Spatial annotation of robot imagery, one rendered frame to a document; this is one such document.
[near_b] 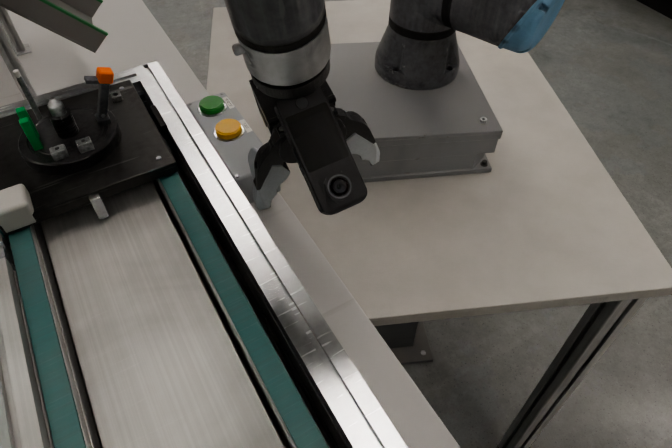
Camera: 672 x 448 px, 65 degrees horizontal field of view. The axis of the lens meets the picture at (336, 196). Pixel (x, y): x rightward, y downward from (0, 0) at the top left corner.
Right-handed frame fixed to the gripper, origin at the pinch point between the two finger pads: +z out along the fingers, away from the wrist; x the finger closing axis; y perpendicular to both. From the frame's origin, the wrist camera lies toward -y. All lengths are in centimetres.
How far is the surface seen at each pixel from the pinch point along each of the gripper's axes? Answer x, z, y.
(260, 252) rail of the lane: 9.7, 7.8, -0.6
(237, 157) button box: 8.0, 10.8, 16.8
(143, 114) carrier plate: 19.3, 10.6, 31.4
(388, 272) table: -5.8, 19.1, -6.1
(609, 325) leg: -37, 35, -24
